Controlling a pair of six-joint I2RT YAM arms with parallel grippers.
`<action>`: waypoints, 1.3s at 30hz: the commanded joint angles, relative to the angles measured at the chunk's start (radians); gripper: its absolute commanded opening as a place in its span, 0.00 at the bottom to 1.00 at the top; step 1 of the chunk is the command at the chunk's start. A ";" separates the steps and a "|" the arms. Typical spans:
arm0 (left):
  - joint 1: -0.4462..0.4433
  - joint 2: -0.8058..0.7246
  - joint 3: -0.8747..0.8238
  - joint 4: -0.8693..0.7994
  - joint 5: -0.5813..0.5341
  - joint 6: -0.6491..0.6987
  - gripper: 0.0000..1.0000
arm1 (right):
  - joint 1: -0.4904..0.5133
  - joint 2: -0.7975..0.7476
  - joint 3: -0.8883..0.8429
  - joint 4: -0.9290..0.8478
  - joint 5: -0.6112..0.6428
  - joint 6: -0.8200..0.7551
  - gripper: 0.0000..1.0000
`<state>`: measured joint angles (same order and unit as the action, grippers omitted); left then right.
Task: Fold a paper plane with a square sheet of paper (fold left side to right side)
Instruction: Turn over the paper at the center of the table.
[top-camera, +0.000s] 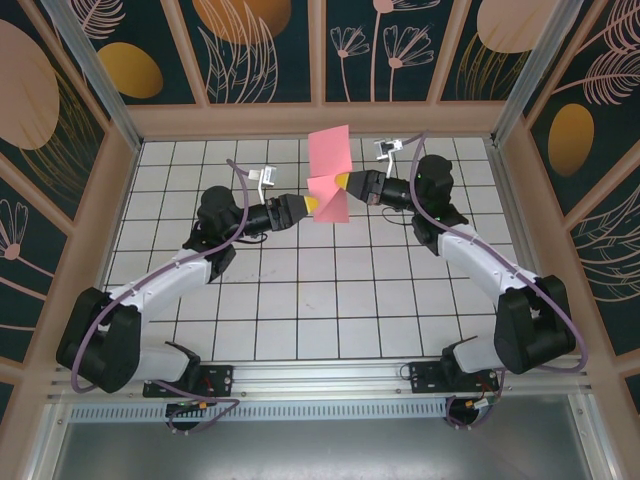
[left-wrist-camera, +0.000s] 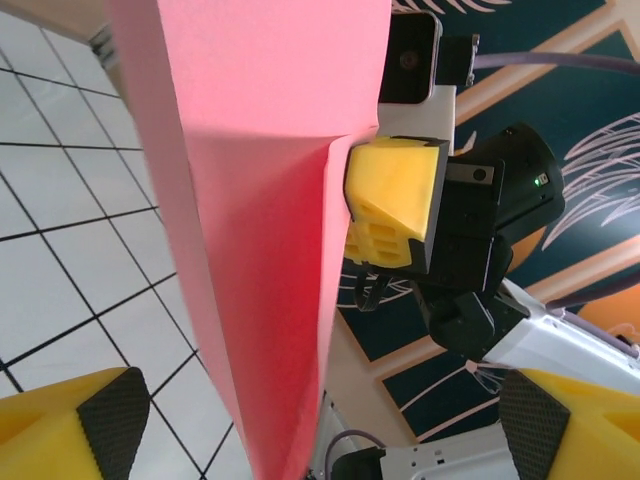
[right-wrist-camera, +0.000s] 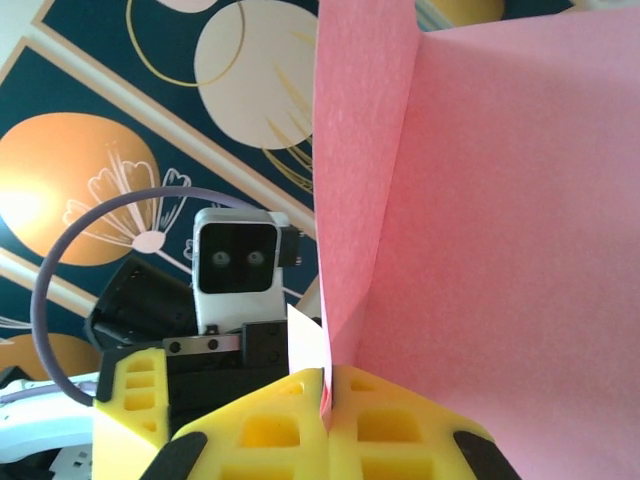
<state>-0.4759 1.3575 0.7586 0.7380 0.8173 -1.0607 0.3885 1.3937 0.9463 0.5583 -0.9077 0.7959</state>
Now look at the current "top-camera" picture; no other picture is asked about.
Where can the pink paper sheet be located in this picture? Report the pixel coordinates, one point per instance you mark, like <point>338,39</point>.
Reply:
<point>327,150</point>

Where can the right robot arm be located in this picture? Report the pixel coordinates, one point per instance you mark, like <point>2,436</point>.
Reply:
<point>480,260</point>

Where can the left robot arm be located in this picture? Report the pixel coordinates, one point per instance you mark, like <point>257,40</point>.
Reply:
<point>165,280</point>

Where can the grey metal sheet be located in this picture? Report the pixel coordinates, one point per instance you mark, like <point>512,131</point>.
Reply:
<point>320,450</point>

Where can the yellow power connector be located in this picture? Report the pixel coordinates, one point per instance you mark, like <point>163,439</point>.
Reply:
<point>202,404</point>
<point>472,403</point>

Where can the aluminium side rail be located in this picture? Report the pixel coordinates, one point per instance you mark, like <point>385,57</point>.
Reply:
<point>525,250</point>

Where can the aluminium corner post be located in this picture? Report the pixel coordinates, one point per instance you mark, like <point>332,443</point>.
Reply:
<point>92,65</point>
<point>531,65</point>

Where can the long aluminium base rail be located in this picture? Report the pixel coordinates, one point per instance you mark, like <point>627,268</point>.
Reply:
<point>320,375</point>

